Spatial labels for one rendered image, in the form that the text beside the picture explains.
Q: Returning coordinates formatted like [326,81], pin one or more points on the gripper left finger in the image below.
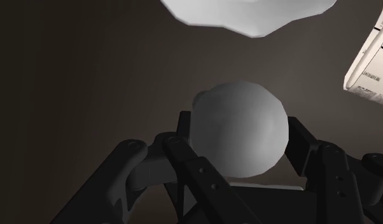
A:
[185,161]

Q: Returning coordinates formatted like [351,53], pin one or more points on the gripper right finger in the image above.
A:
[331,167]

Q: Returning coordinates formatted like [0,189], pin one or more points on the white round ball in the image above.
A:
[239,128]

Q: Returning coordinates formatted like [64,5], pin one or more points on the white printed box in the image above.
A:
[373,62]

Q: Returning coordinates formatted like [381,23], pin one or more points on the white lumpy object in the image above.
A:
[247,14]

